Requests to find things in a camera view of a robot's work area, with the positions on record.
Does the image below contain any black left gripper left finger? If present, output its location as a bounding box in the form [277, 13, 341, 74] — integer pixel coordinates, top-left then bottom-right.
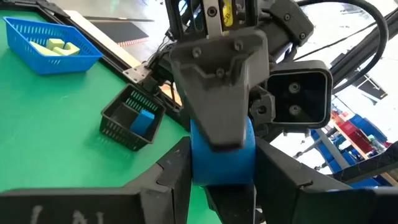
[124, 136, 193, 224]

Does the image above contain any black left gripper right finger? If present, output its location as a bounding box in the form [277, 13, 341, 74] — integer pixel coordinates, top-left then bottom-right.
[254, 138, 398, 224]

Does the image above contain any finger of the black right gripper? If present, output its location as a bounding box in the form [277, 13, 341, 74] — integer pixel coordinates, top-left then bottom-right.
[204, 182, 258, 224]
[169, 27, 271, 151]

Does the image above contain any blue foam cylinder block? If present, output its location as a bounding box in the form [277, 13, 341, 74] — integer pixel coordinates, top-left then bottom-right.
[190, 118, 257, 187]

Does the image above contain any blue rectangular foam block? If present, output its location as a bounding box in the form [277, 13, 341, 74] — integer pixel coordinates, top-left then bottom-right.
[129, 108, 155, 137]

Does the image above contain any yellow-green foam block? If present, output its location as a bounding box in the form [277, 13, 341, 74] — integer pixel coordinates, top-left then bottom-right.
[52, 42, 81, 57]
[29, 40, 62, 57]

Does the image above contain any black plastic basket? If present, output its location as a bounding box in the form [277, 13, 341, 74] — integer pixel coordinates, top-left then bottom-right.
[99, 83, 167, 152]

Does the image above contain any red storage bin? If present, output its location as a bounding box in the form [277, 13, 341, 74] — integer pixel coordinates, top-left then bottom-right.
[337, 119, 374, 153]

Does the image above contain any blue storage bin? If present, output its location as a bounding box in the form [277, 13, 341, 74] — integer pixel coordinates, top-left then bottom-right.
[348, 113, 389, 144]

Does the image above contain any black floor mat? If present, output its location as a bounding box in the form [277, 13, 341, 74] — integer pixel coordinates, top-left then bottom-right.
[90, 20, 150, 47]

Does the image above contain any yellow-green foam cube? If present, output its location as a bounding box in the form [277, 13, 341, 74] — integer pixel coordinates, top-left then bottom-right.
[45, 37, 65, 50]

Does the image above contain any blue plastic basket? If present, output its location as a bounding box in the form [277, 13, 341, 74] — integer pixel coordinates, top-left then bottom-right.
[2, 16, 103, 76]

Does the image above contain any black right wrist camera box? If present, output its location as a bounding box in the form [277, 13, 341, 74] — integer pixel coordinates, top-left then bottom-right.
[266, 60, 333, 130]

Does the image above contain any black frame strut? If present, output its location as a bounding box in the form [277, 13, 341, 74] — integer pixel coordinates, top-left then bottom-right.
[329, 149, 398, 184]

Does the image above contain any silver corner bracket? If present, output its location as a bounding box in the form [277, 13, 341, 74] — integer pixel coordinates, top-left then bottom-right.
[123, 63, 153, 84]

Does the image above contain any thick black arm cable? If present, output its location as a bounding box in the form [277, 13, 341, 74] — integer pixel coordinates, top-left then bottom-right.
[295, 0, 390, 94]

